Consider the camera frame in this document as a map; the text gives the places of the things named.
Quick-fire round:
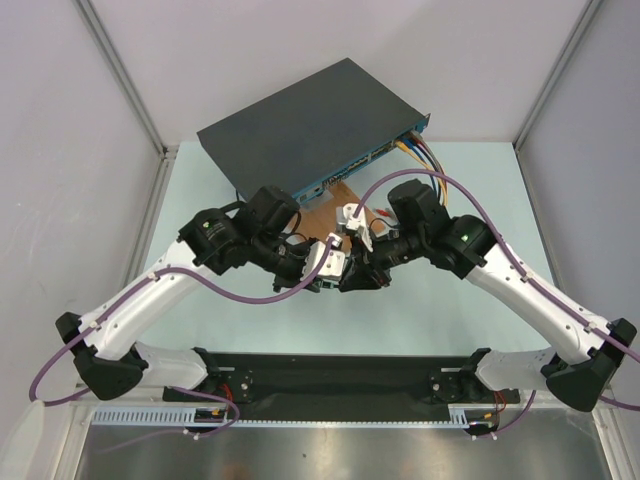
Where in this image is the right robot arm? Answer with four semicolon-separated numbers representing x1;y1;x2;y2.
336;180;637;412

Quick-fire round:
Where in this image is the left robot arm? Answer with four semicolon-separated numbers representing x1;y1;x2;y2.
56;186;328;400

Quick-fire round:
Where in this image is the wooden board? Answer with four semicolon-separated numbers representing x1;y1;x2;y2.
285;182;360;242

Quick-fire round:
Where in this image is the light blue table mat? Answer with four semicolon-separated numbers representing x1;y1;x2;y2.
142;142;551;356

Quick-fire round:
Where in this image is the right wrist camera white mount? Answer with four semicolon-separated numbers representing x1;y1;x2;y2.
336;203;373;252

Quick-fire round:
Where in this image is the black network switch blue front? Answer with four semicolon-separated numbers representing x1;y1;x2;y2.
197;58;429;203

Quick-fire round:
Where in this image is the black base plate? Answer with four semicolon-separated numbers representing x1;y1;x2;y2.
192;353;520;423

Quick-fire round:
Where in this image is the blue ethernet cable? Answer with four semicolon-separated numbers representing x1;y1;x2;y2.
398;135;448;201

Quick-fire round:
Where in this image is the red ethernet cable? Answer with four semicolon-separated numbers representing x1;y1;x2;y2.
374;130;446;219

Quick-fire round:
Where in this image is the grey ethernet cable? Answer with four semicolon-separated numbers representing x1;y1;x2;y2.
385;130;446;176

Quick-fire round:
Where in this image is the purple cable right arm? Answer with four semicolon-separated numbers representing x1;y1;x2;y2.
352;169;640;442

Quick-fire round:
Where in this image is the aluminium rail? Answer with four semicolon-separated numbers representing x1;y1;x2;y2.
69;364;616;426

